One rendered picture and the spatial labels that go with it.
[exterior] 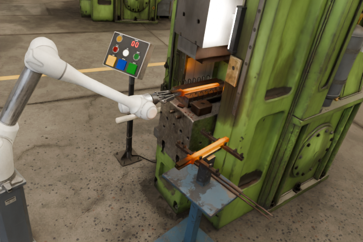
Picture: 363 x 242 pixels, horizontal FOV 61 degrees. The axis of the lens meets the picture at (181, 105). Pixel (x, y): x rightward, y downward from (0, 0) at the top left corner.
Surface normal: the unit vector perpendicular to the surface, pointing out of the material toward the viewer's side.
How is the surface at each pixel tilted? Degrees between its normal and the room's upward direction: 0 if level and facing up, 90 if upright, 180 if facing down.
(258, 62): 90
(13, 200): 90
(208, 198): 0
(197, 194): 0
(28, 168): 0
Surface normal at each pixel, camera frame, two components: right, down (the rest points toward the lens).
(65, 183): 0.13, -0.85
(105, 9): 0.36, 0.52
